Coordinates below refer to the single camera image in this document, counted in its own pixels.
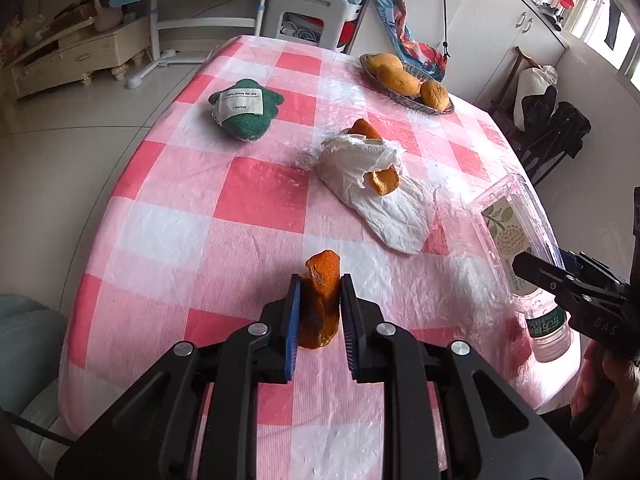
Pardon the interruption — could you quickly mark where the long yellow mango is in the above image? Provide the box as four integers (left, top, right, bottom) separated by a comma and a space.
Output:
376, 67, 422, 96

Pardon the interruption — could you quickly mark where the pale green cushion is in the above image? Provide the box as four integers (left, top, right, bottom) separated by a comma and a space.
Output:
0, 294, 68, 441

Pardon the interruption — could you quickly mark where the colourful printed bag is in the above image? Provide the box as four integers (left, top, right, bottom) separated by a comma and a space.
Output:
367, 0, 448, 81

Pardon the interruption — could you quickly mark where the yellow mango with dark stem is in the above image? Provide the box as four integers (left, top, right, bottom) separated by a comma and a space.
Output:
365, 53, 403, 76

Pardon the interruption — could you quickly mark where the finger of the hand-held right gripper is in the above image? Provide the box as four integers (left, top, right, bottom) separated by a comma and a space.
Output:
512, 251, 581, 307
560, 249, 623, 286

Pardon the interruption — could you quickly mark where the dark woven fruit basket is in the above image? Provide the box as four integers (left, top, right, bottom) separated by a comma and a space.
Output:
359, 53, 456, 116

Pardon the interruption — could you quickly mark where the plump speckled yellow mango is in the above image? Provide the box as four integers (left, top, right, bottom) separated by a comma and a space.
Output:
420, 80, 450, 111

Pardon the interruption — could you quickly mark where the black hanging garment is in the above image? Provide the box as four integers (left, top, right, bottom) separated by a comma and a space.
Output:
575, 0, 640, 53

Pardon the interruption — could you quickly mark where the cream TV cabinet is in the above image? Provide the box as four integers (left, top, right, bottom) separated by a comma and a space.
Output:
0, 15, 151, 98

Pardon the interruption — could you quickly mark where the long orange peel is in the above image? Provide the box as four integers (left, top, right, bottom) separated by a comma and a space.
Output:
298, 250, 343, 350

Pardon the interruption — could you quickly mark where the black cord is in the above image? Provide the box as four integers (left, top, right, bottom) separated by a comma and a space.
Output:
440, 0, 451, 58

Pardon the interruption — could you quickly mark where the white plastic stool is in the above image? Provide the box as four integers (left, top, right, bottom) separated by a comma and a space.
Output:
262, 0, 351, 53

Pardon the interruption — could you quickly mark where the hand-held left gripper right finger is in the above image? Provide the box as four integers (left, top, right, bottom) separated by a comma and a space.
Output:
340, 274, 586, 480

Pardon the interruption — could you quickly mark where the pink white checked tablecloth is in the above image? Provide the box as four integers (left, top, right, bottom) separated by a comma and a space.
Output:
59, 35, 583, 480

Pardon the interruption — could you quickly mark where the curled orange peel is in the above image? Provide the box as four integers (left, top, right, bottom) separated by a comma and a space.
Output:
348, 119, 383, 142

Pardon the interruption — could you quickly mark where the person's right hand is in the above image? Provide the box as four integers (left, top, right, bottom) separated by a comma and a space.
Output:
580, 345, 640, 431

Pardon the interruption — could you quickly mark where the white plastic bag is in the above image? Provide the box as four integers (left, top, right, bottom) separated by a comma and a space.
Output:
515, 65, 558, 128

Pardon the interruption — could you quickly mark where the green scouring pad pack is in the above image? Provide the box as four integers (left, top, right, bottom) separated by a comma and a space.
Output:
209, 79, 284, 142

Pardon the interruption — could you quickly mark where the clear plastic box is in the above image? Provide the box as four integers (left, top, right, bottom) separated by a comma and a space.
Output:
467, 172, 566, 311

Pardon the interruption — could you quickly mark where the window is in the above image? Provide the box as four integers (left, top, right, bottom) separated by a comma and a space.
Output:
570, 0, 640, 76

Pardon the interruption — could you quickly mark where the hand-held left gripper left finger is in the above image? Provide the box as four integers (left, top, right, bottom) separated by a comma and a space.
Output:
55, 274, 303, 480

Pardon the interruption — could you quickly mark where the white cable bundle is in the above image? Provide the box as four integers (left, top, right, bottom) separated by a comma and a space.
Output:
282, 20, 321, 41

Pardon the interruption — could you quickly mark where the clear plastic water bottle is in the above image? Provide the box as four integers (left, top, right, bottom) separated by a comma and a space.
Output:
522, 300, 572, 364

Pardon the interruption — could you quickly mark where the white tissue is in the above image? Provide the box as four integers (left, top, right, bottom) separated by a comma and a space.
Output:
317, 134, 441, 256

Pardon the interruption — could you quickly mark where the row of shoes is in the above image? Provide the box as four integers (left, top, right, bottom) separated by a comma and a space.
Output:
520, 0, 566, 31

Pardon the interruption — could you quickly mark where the dark wooden chair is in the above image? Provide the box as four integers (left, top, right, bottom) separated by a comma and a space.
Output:
487, 46, 541, 161

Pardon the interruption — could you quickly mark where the white cabinet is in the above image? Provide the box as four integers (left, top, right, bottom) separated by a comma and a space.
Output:
350, 0, 571, 111

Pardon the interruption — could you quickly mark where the beige kettlebell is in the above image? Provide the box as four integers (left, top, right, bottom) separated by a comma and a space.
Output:
94, 0, 126, 32

